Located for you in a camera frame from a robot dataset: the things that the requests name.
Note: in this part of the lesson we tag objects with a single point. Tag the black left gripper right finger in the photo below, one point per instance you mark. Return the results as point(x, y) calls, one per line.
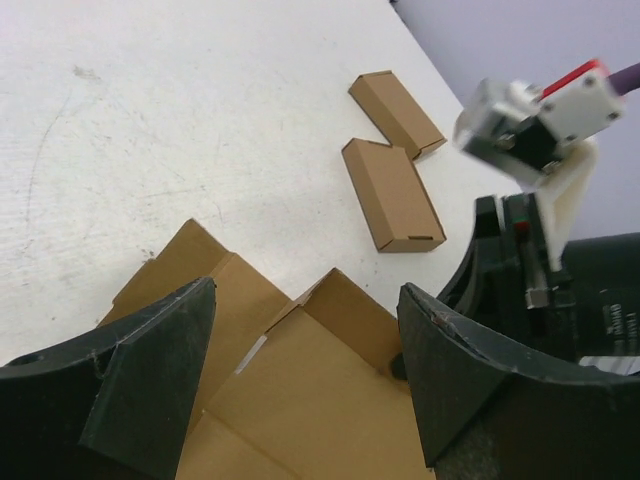
point(488, 407)

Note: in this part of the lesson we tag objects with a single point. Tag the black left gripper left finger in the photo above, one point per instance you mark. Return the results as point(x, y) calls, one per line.
point(113, 403)

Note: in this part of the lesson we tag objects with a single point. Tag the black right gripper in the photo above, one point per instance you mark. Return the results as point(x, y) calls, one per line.
point(589, 307)

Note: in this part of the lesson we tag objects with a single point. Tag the cardboard box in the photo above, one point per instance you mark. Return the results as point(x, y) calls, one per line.
point(291, 388)
point(394, 201)
point(395, 112)

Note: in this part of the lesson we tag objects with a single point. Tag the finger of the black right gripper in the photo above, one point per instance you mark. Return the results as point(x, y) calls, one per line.
point(397, 367)

